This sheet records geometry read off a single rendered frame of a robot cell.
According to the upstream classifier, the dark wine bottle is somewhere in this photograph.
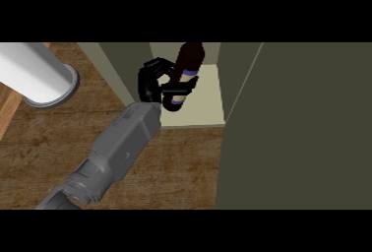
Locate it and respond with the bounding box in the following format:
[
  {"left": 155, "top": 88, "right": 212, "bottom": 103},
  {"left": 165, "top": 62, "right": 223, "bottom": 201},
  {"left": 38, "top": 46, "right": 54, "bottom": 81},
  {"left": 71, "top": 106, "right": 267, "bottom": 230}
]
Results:
[{"left": 161, "top": 41, "right": 208, "bottom": 113}]

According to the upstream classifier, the dark olive cabinet door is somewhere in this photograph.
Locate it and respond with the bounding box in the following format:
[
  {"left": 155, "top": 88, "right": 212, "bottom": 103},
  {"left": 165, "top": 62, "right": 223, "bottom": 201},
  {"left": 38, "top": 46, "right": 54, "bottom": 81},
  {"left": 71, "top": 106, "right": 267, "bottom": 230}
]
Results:
[{"left": 214, "top": 41, "right": 372, "bottom": 211}]

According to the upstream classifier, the pale wooden board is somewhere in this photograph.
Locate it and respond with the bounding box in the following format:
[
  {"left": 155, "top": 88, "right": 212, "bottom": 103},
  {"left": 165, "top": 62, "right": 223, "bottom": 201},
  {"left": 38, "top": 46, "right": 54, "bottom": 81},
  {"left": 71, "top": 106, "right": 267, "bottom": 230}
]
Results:
[{"left": 0, "top": 82, "right": 25, "bottom": 141}]

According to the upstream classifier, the olive grey cabinet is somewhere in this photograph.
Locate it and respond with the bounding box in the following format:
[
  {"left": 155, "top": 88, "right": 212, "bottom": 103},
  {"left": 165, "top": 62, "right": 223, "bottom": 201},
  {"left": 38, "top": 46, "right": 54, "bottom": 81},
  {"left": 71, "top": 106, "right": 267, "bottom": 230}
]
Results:
[{"left": 77, "top": 41, "right": 265, "bottom": 130}]

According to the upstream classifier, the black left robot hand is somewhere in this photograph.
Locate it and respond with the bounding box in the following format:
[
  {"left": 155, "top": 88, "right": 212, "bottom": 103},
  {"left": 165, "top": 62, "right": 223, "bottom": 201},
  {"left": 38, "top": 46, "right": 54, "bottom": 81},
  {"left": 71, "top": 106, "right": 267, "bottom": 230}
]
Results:
[{"left": 137, "top": 56, "right": 201, "bottom": 104}]

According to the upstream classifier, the white cylinder with grey rim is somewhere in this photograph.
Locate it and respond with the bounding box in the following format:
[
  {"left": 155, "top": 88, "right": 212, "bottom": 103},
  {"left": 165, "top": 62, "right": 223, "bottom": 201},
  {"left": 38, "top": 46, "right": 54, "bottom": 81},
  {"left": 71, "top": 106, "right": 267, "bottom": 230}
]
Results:
[{"left": 0, "top": 41, "right": 81, "bottom": 110}]

